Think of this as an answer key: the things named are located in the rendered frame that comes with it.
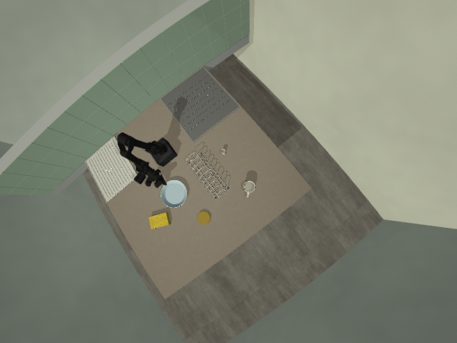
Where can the yellow sponge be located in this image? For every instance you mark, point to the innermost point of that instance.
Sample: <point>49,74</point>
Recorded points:
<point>159,220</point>

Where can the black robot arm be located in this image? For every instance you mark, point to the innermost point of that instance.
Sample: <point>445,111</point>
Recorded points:
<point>141,166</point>

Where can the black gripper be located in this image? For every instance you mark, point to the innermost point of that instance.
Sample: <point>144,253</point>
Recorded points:
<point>156,176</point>

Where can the beige ribbed draining mat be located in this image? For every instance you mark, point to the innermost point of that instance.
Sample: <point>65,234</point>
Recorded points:
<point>111,171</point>

